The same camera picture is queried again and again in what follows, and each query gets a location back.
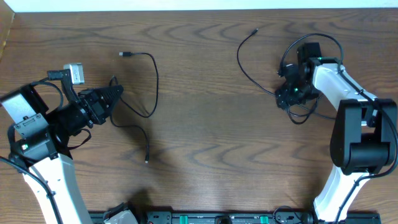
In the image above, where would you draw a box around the black USB cable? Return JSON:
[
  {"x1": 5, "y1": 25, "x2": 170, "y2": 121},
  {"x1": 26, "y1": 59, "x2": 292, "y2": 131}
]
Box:
[
  {"x1": 108, "y1": 51, "x2": 160, "y2": 164},
  {"x1": 236, "y1": 28, "x2": 336, "y2": 125}
]

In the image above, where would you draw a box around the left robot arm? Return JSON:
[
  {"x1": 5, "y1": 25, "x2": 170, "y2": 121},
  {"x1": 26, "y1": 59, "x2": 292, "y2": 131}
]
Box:
[{"x1": 1, "y1": 82, "x2": 124, "y2": 223}]

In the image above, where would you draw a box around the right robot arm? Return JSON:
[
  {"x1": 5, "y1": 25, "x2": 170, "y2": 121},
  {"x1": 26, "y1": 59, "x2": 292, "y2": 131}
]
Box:
[{"x1": 275, "y1": 42, "x2": 397, "y2": 223}]

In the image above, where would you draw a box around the right camera black cable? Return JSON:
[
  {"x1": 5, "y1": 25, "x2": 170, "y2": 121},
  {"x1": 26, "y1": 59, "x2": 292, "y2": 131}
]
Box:
[{"x1": 278, "y1": 32, "x2": 398, "y2": 224}]

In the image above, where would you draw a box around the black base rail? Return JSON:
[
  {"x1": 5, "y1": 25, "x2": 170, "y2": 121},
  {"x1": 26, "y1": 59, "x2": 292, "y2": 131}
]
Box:
[{"x1": 88, "y1": 202, "x2": 382, "y2": 224}]

